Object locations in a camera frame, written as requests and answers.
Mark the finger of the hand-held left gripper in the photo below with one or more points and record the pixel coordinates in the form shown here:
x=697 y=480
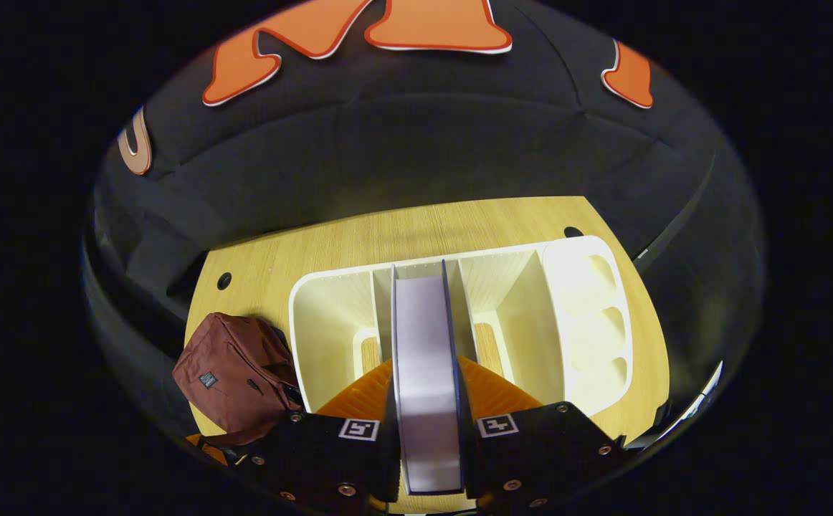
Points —
x=208 y=450

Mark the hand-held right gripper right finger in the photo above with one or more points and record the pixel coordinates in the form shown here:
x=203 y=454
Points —
x=545 y=448

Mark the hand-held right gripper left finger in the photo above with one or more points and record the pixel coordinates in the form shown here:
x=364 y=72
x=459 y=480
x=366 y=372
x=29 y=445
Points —
x=316 y=451

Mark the maroon schoolbag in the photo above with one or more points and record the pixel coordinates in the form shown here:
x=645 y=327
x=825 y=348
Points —
x=230 y=365

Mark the blue spine book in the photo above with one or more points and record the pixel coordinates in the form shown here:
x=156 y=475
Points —
x=427 y=380

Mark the white bookshelf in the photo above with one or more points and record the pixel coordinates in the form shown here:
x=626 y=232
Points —
x=588 y=322

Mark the black backdrop cloth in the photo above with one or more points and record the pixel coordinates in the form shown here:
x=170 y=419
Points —
x=424 y=143

